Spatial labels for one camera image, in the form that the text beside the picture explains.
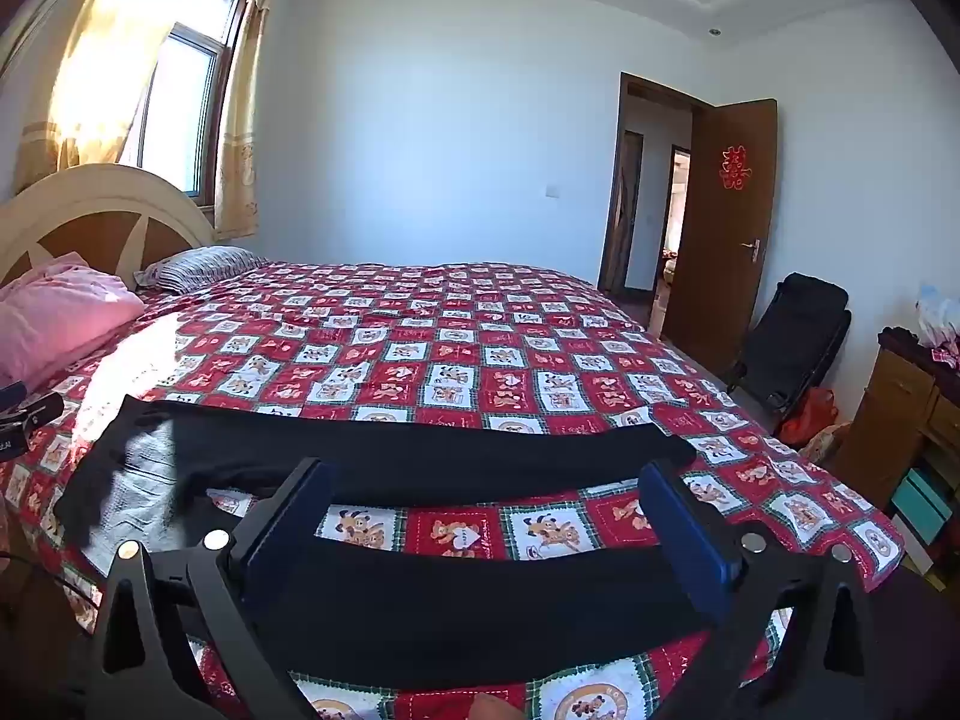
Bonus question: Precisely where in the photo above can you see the cream and brown headboard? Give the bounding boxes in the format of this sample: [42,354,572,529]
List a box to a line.
[0,163,218,293]

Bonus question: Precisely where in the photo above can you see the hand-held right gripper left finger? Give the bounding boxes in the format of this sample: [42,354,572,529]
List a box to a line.
[90,456,338,720]

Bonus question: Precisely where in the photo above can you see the black folding chair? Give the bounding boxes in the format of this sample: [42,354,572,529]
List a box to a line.
[727,274,852,421]

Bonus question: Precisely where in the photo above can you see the window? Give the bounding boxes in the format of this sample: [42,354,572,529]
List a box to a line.
[120,0,252,207]

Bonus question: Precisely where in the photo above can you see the black pants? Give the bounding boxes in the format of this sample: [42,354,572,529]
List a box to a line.
[54,394,758,691]

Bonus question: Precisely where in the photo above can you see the red printed patchwork bedspread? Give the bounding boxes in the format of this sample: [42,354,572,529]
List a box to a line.
[0,261,908,720]

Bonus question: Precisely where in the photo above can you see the teal box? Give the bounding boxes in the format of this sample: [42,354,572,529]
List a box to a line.
[889,469,953,545]

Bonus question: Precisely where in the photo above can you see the pink pillow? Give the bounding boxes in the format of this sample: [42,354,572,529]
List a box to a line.
[0,251,147,391]

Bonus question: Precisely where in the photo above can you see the brown wooden door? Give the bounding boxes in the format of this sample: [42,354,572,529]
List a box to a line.
[664,99,779,383]

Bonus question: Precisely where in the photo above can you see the wide yellow curtain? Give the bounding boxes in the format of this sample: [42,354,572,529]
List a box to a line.
[15,0,218,196]

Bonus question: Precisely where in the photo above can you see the dark wooden door frame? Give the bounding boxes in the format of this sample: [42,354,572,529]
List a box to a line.
[598,72,721,301]

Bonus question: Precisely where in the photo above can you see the narrow yellow curtain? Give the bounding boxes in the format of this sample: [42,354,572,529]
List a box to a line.
[214,0,278,237]

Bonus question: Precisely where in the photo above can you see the striped pillow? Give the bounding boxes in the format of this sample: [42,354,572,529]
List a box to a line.
[139,246,271,295]

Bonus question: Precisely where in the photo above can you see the red paper door decoration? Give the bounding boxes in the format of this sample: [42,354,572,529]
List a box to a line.
[718,144,753,192]

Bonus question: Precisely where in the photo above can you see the clear plastic bag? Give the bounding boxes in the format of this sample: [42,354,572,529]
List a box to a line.
[915,283,960,350]

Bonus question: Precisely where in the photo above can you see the wooden cabinet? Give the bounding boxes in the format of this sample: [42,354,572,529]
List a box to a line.
[832,326,960,586]

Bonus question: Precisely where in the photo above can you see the red bag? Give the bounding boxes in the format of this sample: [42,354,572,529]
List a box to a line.
[776,388,839,447]

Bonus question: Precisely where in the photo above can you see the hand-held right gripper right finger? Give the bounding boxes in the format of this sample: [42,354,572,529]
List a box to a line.
[637,457,882,720]

